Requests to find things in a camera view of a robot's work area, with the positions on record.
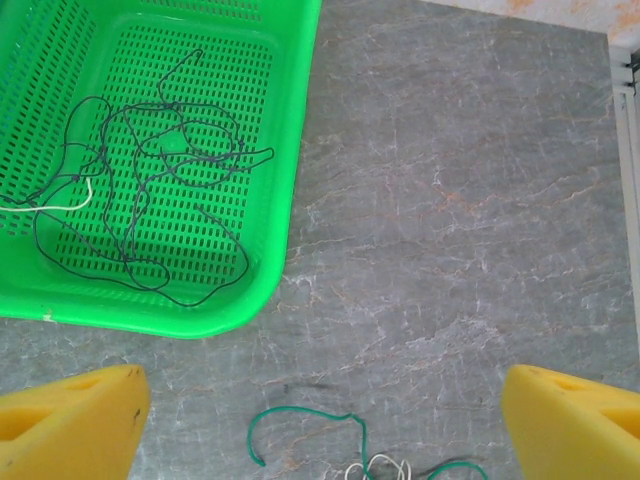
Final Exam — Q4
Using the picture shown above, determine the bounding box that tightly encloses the thin green cable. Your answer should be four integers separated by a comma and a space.
248, 406, 489, 480

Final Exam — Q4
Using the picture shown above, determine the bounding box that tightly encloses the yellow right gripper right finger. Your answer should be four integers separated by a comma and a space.
500, 364, 640, 480

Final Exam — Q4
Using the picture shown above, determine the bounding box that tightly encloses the thin black cable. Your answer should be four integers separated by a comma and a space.
32, 48, 276, 308

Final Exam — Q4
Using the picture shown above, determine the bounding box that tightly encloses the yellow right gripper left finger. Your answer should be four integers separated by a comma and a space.
0, 364, 152, 480

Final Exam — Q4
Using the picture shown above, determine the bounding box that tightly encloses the aluminium table side rail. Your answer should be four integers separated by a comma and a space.
607, 42, 640, 262

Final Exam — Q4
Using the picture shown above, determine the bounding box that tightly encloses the green plastic basket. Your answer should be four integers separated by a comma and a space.
0, 0, 324, 340

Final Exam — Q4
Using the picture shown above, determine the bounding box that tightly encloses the thin white cable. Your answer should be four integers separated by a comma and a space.
0, 177, 414, 480

